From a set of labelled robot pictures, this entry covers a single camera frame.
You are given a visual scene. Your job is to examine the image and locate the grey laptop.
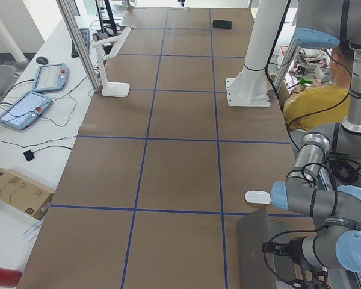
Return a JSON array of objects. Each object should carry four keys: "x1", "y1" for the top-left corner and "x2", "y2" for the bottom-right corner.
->
[{"x1": 237, "y1": 207, "x2": 289, "y2": 289}]

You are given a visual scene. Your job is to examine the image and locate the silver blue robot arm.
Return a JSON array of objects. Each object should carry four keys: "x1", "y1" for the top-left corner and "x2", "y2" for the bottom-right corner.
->
[{"x1": 262, "y1": 1, "x2": 361, "y2": 288}]

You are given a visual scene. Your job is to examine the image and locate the white desk lamp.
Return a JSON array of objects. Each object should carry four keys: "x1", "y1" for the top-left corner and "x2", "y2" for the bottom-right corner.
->
[{"x1": 91, "y1": 26, "x2": 131, "y2": 98}]

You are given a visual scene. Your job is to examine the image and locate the white computer mouse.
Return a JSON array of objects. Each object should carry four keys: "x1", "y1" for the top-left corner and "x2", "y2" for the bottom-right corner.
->
[{"x1": 245, "y1": 190, "x2": 271, "y2": 204}]

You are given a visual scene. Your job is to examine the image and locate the dark grey computer mouse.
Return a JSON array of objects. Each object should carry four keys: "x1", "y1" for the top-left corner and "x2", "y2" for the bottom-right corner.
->
[{"x1": 35, "y1": 56, "x2": 49, "y2": 65}]

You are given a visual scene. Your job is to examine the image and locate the black flat box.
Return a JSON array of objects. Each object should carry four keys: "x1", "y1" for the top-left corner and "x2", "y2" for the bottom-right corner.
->
[{"x1": 212, "y1": 19, "x2": 232, "y2": 30}]

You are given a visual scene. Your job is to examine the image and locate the person in yellow shirt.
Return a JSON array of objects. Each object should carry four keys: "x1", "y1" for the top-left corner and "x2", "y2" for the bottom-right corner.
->
[{"x1": 283, "y1": 40, "x2": 354, "y2": 132}]

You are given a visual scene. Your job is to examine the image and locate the black keyboard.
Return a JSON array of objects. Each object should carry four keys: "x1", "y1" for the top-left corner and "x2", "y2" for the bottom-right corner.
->
[{"x1": 71, "y1": 28, "x2": 91, "y2": 58}]

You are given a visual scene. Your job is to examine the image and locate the upper teach pendant tablet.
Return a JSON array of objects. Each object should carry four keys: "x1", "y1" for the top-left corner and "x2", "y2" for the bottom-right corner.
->
[{"x1": 32, "y1": 63, "x2": 69, "y2": 93}]

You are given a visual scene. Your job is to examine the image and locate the teach pendant tablet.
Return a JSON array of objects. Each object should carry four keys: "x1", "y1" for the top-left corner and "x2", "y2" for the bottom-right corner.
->
[
  {"x1": 32, "y1": 63, "x2": 69, "y2": 93},
  {"x1": 0, "y1": 91, "x2": 52, "y2": 130}
]

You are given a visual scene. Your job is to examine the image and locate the small black square device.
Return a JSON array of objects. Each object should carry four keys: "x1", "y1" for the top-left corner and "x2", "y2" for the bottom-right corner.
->
[{"x1": 23, "y1": 150, "x2": 35, "y2": 161}]

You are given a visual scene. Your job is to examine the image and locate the lower teach pendant tablet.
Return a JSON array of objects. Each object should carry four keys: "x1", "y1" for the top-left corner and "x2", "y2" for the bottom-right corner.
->
[{"x1": 0, "y1": 91, "x2": 52, "y2": 130}]

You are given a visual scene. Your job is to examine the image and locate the brown cardboard box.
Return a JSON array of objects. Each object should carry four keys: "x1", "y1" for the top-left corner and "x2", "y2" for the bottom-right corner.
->
[{"x1": 0, "y1": 168, "x2": 55, "y2": 220}]

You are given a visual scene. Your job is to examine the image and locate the red object at corner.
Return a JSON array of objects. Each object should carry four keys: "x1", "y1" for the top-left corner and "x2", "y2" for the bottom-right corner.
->
[{"x1": 0, "y1": 267, "x2": 22, "y2": 288}]

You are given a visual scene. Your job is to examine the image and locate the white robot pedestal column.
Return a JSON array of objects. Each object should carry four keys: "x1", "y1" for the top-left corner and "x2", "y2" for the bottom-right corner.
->
[{"x1": 226, "y1": 0, "x2": 290, "y2": 107}]

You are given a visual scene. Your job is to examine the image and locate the aluminium frame post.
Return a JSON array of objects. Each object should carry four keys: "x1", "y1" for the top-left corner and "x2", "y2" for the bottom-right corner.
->
[{"x1": 56, "y1": 0, "x2": 100, "y2": 92}]

